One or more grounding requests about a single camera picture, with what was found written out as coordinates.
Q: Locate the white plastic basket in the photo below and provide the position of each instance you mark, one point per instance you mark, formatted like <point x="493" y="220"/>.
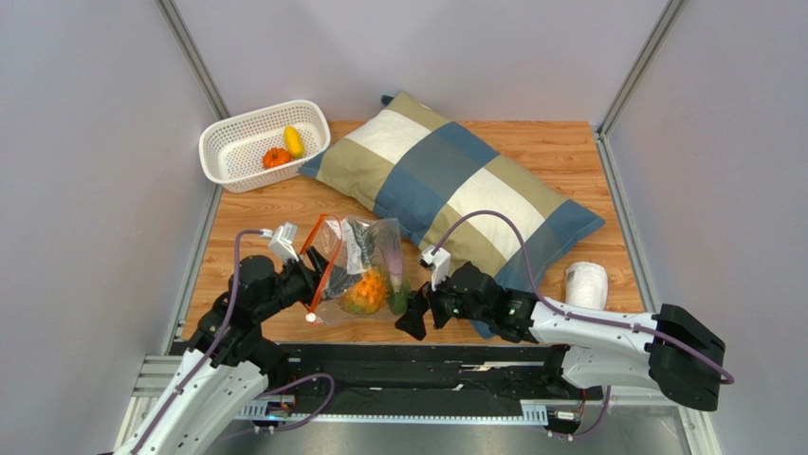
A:
<point x="231" y="151"/>

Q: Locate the clear orange zip bag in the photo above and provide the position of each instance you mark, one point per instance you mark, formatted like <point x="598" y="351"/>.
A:
<point x="328" y="237"/>

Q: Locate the fake mango green orange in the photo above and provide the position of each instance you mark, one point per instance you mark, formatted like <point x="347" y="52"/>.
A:
<point x="400" y="287"/>

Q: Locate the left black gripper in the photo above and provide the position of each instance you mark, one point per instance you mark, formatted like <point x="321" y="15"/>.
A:
<point x="320" y="263"/>

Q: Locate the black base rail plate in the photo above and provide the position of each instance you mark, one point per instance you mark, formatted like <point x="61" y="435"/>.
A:
<point x="428" y="384"/>

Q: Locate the yellow fake corn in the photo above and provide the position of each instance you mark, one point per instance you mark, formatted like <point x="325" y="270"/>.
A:
<point x="294" y="142"/>

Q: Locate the blue beige checked pillow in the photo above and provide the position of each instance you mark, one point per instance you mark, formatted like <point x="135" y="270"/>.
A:
<point x="447" y="187"/>

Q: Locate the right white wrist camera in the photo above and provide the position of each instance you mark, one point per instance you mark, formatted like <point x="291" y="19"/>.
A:
<point x="437" y="261"/>

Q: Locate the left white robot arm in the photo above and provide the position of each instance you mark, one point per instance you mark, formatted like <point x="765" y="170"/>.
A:
<point x="228" y="362"/>

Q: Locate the orange fake pumpkin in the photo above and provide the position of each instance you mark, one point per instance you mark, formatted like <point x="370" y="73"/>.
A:
<point x="276" y="157"/>

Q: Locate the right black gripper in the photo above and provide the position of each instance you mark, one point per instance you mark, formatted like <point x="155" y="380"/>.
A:
<point x="432" y="303"/>

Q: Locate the fake pineapple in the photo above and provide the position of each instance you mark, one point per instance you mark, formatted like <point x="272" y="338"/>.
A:
<point x="366" y="284"/>

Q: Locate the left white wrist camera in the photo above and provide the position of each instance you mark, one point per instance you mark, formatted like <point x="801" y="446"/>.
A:
<point x="280" y="242"/>

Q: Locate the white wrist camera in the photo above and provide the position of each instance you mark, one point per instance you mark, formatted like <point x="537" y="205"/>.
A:
<point x="437" y="261"/>
<point x="280" y="242"/>

